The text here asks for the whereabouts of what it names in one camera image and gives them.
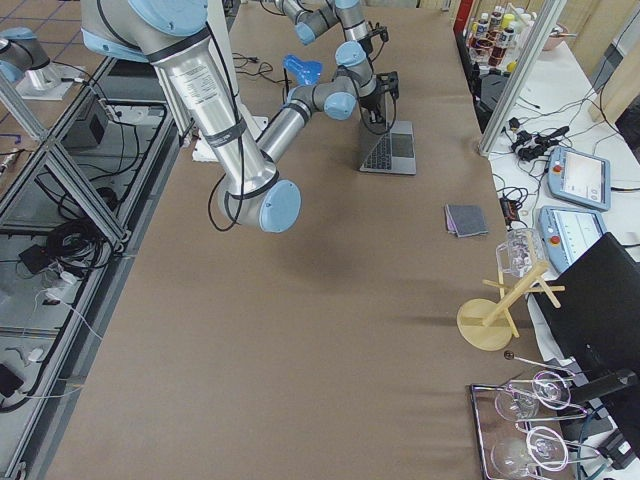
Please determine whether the lower wine glass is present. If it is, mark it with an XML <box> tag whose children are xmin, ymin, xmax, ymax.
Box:
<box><xmin>490</xmin><ymin>426</ymin><xmax>569</xmax><ymax>479</ymax></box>

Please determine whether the clear glass mug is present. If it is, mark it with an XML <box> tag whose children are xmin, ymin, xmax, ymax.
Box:
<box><xmin>496</xmin><ymin>228</ymin><xmax>547</xmax><ymax>278</ymax></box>

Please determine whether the aluminium frame post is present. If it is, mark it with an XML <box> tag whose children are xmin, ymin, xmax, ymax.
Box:
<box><xmin>477</xmin><ymin>0</ymin><xmax>567</xmax><ymax>158</ymax></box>

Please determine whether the lamp power cord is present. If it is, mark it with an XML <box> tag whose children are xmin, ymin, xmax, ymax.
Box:
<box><xmin>232</xmin><ymin>52</ymin><xmax>286</xmax><ymax>87</ymax></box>

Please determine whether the grey laptop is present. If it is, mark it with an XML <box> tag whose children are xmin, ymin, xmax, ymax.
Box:
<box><xmin>358</xmin><ymin>96</ymin><xmax>417</xmax><ymax>175</ymax></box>

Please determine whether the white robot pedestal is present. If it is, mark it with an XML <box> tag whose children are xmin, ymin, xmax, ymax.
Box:
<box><xmin>193</xmin><ymin>1</ymin><xmax>263</xmax><ymax>163</ymax></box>

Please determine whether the upper teach pendant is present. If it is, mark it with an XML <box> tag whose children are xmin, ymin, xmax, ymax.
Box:
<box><xmin>547</xmin><ymin>146</ymin><xmax>612</xmax><ymax>212</ymax></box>

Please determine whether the teach pendant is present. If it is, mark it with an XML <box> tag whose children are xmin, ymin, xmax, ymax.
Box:
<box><xmin>538</xmin><ymin>206</ymin><xmax>607</xmax><ymax>273</ymax></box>
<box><xmin>547</xmin><ymin>146</ymin><xmax>612</xmax><ymax>212</ymax></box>

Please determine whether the blue desk lamp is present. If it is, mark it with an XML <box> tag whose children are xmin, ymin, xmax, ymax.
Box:
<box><xmin>282</xmin><ymin>54</ymin><xmax>323</xmax><ymax>111</ymax></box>

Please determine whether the wooden mug tree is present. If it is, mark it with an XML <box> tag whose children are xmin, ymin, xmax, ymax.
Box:
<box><xmin>456</xmin><ymin>260</ymin><xmax>566</xmax><ymax>351</ymax></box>

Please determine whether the upper wine glass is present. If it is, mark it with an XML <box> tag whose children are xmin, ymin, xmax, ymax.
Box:
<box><xmin>494</xmin><ymin>370</ymin><xmax>570</xmax><ymax>421</ymax></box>

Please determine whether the braided camera cable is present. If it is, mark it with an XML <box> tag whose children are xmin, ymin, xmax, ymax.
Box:
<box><xmin>362</xmin><ymin>74</ymin><xmax>401</xmax><ymax>135</ymax></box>

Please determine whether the bottle rack with bottles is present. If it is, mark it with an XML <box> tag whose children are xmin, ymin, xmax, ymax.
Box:
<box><xmin>464</xmin><ymin>1</ymin><xmax>537</xmax><ymax>75</ymax></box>

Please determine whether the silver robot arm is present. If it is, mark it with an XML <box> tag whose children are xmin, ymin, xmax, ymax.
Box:
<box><xmin>273</xmin><ymin>0</ymin><xmax>372</xmax><ymax>53</ymax></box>
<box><xmin>81</xmin><ymin>1</ymin><xmax>398</xmax><ymax>233</ymax></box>

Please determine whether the folded grey cloth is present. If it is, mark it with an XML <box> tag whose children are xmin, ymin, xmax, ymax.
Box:
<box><xmin>444</xmin><ymin>204</ymin><xmax>489</xmax><ymax>238</ymax></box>

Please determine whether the black monitor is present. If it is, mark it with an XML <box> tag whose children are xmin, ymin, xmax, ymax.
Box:
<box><xmin>534</xmin><ymin>233</ymin><xmax>639</xmax><ymax>453</ymax></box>

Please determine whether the lower teach pendant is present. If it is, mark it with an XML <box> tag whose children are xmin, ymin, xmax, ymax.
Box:
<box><xmin>538</xmin><ymin>206</ymin><xmax>607</xmax><ymax>273</ymax></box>

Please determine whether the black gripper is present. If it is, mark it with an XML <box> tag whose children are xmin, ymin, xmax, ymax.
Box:
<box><xmin>360</xmin><ymin>93</ymin><xmax>386</xmax><ymax>133</ymax></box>

